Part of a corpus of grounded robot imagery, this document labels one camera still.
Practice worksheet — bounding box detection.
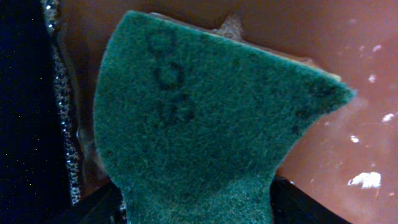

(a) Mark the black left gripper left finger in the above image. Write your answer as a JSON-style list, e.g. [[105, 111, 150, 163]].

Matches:
[[46, 181, 127, 224]]

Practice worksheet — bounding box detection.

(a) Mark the green yellow sponge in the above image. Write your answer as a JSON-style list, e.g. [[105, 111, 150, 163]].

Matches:
[[93, 11, 355, 224]]

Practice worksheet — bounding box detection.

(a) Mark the rectangular black water tray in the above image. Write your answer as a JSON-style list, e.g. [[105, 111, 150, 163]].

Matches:
[[0, 0, 398, 224]]

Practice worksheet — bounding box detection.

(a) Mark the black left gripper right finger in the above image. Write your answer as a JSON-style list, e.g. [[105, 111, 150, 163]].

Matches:
[[271, 175, 351, 224]]

